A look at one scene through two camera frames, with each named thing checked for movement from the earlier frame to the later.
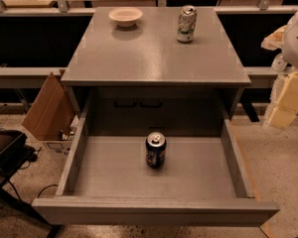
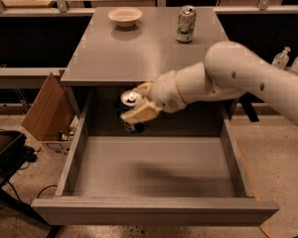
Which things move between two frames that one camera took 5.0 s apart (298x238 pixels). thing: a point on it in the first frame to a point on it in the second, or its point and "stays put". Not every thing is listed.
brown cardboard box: [55, 110] stays put
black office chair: [9, 151] stays put
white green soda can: [187, 23] stays put
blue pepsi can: [155, 148] to [127, 101]
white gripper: [297, 40] to [165, 90]
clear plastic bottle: [278, 63] stays put
